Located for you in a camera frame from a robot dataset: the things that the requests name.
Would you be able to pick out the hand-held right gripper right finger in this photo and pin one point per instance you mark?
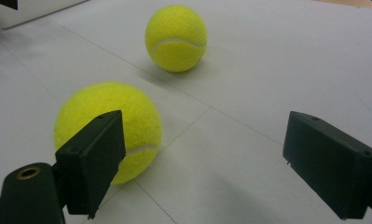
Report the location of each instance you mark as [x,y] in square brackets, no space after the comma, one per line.
[329,168]

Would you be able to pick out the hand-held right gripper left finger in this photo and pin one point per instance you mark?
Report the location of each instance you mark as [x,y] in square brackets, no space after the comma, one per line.
[90,161]

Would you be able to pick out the yellow tennis ball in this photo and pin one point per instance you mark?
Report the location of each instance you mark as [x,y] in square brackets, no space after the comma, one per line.
[109,102]
[176,37]

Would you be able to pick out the white board sheet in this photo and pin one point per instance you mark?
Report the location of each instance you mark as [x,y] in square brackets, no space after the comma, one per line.
[267,77]

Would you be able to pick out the wooden table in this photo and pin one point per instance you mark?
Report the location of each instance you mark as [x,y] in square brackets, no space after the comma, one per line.
[360,3]

